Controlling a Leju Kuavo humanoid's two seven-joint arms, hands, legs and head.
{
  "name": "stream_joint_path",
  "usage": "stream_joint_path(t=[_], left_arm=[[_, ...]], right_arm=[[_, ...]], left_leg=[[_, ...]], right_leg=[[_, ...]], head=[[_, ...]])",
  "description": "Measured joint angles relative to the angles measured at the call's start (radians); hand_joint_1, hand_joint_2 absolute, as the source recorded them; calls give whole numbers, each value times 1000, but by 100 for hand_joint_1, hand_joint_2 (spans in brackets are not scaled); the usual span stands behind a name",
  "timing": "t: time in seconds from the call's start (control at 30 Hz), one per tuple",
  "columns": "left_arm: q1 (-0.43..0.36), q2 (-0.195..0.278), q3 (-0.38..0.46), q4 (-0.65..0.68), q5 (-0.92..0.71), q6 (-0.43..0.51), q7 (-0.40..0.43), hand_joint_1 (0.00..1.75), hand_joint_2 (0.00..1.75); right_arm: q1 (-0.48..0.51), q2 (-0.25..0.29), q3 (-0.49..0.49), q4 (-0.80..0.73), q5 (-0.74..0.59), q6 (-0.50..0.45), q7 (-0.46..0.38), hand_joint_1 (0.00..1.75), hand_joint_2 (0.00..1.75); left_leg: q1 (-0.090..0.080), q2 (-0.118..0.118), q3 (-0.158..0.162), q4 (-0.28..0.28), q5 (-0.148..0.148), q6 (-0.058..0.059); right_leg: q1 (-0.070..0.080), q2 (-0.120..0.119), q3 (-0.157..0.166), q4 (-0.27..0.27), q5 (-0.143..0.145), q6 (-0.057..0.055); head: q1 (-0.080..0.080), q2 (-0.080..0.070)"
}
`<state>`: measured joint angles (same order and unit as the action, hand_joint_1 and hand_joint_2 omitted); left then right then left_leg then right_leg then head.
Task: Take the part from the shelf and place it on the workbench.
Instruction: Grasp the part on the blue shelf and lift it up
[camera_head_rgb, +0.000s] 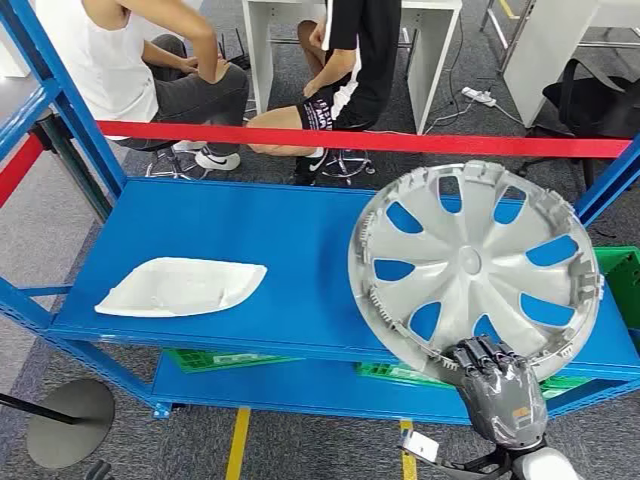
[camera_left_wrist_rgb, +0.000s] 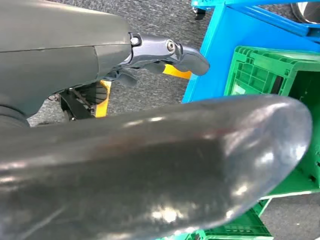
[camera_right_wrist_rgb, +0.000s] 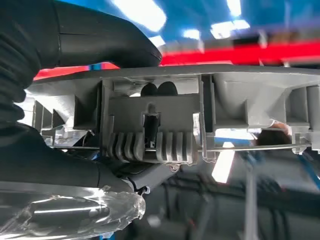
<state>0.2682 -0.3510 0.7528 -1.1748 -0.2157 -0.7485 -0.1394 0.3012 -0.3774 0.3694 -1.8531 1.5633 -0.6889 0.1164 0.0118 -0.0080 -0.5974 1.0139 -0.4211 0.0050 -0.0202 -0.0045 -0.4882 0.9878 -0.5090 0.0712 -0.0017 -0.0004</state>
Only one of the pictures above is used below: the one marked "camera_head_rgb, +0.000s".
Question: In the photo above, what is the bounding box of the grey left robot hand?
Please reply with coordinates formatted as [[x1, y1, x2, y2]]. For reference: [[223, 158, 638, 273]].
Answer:
[[82, 458, 116, 480]]

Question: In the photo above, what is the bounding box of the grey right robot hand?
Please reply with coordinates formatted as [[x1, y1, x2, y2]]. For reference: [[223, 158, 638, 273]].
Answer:
[[439, 335, 549, 452]]

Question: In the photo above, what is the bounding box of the grey plastic wheel hubcap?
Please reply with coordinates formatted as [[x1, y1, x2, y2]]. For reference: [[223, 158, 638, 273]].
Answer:
[[347, 160, 605, 389]]

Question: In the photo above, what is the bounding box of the white plastic trim part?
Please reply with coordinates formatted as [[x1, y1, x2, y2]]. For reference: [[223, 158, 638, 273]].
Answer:
[[94, 256, 269, 319]]

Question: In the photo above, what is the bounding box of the blue metal shelf rack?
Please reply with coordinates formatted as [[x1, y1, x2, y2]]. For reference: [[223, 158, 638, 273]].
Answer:
[[0, 0, 640, 425]]

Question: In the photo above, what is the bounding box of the stanchion with round grey base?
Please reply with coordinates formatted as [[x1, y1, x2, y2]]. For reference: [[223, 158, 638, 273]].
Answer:
[[0, 377, 116, 470]]

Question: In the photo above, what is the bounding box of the white power strip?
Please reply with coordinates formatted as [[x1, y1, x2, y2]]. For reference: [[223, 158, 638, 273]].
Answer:
[[460, 86, 497, 109]]

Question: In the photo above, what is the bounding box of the chrome base stool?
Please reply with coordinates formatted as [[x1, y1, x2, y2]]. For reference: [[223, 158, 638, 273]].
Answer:
[[319, 148, 376, 187], [115, 137, 214, 181]]

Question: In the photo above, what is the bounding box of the black office chair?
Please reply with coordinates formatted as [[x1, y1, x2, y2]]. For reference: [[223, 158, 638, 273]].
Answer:
[[517, 58, 640, 190]]

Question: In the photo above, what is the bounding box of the red barrier tape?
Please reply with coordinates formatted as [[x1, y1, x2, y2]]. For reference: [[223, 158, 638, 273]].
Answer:
[[0, 120, 632, 208]]

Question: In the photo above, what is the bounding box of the white desk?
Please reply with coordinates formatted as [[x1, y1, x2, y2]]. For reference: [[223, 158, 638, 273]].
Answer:
[[241, 0, 463, 136], [502, 0, 640, 128]]

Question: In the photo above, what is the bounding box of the person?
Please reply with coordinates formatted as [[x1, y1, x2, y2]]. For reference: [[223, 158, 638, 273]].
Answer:
[[35, 0, 250, 172], [245, 0, 402, 187]]

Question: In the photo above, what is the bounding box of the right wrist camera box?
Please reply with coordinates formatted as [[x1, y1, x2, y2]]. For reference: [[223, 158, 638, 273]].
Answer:
[[399, 429, 441, 465]]

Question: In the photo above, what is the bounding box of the dark barrier post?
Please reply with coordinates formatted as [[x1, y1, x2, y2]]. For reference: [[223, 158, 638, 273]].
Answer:
[[35, 112, 113, 223]]

